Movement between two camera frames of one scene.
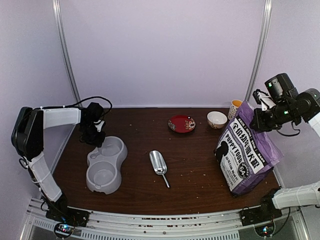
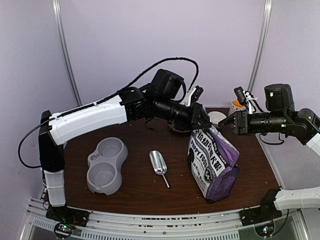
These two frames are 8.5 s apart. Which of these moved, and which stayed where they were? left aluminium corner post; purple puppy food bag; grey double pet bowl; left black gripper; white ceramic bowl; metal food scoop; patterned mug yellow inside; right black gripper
Moved: left black gripper; right black gripper; purple puppy food bag
Stayed: white ceramic bowl; patterned mug yellow inside; left aluminium corner post; metal food scoop; grey double pet bowl
